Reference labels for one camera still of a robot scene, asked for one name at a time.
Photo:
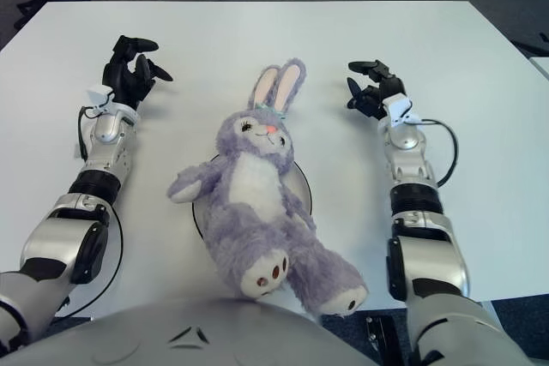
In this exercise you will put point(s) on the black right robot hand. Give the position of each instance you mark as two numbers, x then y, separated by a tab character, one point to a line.
379	94

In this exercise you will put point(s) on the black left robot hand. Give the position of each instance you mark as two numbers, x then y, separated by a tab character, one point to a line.
126	76

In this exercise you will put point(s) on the purple plush rabbit doll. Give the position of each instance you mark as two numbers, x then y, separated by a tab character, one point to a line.
266	186

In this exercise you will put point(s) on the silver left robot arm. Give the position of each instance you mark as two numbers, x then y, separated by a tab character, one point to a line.
77	211

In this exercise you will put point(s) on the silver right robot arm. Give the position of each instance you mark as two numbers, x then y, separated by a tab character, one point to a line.
429	220

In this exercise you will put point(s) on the white plate black rim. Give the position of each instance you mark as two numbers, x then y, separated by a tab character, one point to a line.
302	186

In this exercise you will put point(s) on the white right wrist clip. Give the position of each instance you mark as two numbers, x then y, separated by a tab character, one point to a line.
401	111

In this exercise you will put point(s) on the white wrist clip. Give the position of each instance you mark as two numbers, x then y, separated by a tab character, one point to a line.
401	111
100	98

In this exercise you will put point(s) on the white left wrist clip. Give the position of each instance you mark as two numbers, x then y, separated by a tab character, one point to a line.
100	98

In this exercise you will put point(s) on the white neighbouring table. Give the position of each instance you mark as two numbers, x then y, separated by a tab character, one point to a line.
541	67

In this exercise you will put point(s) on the grey metal table leg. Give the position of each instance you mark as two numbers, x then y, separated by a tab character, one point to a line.
493	310

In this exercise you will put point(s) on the silver robot torso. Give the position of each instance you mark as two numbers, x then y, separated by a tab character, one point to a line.
193	340

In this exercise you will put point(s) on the black metal waist bracket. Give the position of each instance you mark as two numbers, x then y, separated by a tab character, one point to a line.
381	338

